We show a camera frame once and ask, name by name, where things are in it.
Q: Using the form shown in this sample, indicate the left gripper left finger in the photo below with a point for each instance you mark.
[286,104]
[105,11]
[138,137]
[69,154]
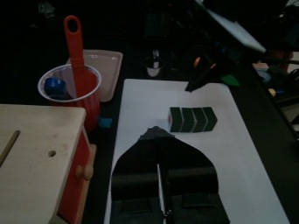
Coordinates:
[134,180]

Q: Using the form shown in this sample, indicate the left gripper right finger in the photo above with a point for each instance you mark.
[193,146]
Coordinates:
[192,186]

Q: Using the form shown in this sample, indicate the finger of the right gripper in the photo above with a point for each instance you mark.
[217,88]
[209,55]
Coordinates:
[197,81]
[220,71]

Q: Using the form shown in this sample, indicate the sushi piece green wrap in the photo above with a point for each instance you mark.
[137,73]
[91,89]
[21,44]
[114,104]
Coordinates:
[200,119]
[189,120]

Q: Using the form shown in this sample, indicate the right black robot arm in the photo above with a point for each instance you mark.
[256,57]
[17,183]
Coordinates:
[257,11]

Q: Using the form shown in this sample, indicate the white plastic cutting board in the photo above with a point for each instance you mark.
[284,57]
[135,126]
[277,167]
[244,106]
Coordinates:
[241,151]

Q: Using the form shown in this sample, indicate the red toy knife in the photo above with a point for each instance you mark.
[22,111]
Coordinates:
[78,64]

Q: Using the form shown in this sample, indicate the small green object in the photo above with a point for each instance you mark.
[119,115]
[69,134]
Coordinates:
[230,80]

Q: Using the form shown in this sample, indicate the metal measuring cup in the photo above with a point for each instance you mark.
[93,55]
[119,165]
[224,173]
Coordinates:
[154,68]

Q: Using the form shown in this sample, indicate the small blue block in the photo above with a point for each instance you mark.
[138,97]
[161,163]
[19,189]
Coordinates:
[105,122]

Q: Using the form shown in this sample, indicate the red plastic cup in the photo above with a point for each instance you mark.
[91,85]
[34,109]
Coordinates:
[91,108]

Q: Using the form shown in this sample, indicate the red wooden drawer box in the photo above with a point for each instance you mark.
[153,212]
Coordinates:
[35,151]

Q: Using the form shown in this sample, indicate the blue toy utensil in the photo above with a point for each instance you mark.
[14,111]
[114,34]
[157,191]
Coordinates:
[55,87]

